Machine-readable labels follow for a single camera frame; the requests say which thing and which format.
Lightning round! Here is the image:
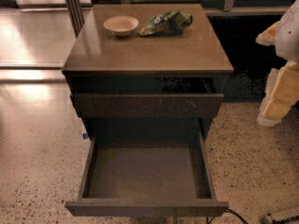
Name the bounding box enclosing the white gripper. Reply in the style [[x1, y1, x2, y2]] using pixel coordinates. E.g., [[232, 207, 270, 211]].
[[255, 0, 299, 127]]

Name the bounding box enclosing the brown drawer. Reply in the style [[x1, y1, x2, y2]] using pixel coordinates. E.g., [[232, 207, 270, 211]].
[[65, 133, 229, 217], [71, 93, 223, 119]]

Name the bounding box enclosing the brown drawer cabinet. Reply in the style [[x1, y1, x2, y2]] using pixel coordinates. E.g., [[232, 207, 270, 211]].
[[62, 5, 234, 138]]

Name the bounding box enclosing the green chip bag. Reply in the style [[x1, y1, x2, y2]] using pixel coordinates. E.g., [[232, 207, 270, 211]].
[[138, 10, 192, 36]]

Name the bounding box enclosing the white power strip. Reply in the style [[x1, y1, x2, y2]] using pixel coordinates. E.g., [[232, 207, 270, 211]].
[[261, 206, 299, 224]]

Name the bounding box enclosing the white bowl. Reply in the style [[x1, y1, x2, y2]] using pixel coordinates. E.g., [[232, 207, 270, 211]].
[[104, 16, 139, 37]]

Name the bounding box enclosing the blue tape piece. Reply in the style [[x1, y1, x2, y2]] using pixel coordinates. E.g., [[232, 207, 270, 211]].
[[82, 133, 89, 139]]

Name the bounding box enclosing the black cable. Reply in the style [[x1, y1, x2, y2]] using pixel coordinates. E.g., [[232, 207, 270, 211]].
[[206, 208, 249, 224]]

